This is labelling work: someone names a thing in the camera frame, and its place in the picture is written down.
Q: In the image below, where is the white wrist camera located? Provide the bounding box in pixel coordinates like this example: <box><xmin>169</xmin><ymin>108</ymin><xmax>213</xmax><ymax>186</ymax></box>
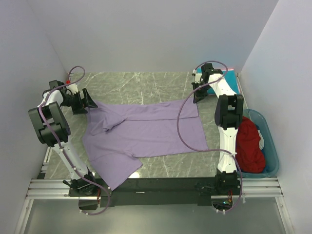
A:
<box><xmin>192</xmin><ymin>68</ymin><xmax>202</xmax><ymax>84</ymax></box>
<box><xmin>65</xmin><ymin>79</ymin><xmax>79</xmax><ymax>95</ymax></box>

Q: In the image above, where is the blue plastic laundry basket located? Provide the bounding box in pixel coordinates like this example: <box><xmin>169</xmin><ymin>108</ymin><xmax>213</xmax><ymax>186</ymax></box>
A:
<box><xmin>242</xmin><ymin>109</ymin><xmax>280</xmax><ymax>179</ymax></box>

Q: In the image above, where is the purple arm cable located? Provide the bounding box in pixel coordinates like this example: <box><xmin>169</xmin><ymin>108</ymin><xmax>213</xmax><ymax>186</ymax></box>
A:
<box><xmin>38</xmin><ymin>65</ymin><xmax>112</xmax><ymax>216</ymax></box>
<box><xmin>176</xmin><ymin>60</ymin><xmax>244</xmax><ymax>215</ymax></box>

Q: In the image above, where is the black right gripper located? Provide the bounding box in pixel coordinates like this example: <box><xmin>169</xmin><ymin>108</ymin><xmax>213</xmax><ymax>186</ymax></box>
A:
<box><xmin>192</xmin><ymin>81</ymin><xmax>211</xmax><ymax>104</ymax></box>

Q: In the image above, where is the white cloth in basket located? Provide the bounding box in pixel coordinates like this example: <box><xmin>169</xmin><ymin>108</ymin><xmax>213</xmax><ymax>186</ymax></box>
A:
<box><xmin>258</xmin><ymin>129</ymin><xmax>264</xmax><ymax>150</ymax></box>

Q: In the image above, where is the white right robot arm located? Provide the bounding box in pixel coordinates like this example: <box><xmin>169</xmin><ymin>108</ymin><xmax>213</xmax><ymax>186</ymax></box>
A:
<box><xmin>192</xmin><ymin>61</ymin><xmax>244</xmax><ymax>195</ymax></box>

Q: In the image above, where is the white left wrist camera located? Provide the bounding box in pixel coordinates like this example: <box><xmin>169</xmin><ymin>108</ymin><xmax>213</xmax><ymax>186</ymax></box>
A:
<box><xmin>65</xmin><ymin>79</ymin><xmax>79</xmax><ymax>95</ymax></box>

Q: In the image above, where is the aluminium frame rail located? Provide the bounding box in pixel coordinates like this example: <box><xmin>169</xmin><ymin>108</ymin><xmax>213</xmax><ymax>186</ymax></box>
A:
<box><xmin>26</xmin><ymin>177</ymin><xmax>284</xmax><ymax>199</ymax></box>

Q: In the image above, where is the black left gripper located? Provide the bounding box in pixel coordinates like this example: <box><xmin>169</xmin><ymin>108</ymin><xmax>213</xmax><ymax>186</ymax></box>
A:
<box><xmin>60</xmin><ymin>88</ymin><xmax>98</xmax><ymax>115</ymax></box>

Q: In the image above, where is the folded teal t-shirt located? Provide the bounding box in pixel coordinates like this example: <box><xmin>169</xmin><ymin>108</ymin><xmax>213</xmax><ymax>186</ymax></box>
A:
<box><xmin>195</xmin><ymin>68</ymin><xmax>240</xmax><ymax>95</ymax></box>

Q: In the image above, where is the purple t-shirt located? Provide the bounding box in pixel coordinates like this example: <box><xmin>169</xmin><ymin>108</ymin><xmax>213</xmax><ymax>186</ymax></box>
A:
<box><xmin>82</xmin><ymin>98</ymin><xmax>208</xmax><ymax>190</ymax></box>

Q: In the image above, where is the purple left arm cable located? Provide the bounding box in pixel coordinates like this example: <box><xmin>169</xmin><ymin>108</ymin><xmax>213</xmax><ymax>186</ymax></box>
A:
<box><xmin>38</xmin><ymin>65</ymin><xmax>112</xmax><ymax>216</ymax></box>

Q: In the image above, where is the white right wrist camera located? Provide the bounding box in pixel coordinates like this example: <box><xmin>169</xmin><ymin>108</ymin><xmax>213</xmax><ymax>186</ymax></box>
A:
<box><xmin>192</xmin><ymin>68</ymin><xmax>202</xmax><ymax>84</ymax></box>

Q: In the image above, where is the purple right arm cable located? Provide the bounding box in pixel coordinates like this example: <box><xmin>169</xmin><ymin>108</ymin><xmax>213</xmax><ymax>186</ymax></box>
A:
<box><xmin>176</xmin><ymin>60</ymin><xmax>244</xmax><ymax>215</ymax></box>

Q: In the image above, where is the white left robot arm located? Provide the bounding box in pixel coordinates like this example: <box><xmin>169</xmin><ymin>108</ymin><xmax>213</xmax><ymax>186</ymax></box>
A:
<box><xmin>28</xmin><ymin>80</ymin><xmax>99</xmax><ymax>196</ymax></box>

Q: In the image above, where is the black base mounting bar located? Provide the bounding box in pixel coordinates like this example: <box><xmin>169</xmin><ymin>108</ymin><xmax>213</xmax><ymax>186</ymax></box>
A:
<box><xmin>69</xmin><ymin>176</ymin><xmax>241</xmax><ymax>207</ymax></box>

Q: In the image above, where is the red t-shirt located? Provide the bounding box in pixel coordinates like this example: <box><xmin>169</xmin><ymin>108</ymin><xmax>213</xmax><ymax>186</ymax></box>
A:
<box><xmin>236</xmin><ymin>117</ymin><xmax>266</xmax><ymax>174</ymax></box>

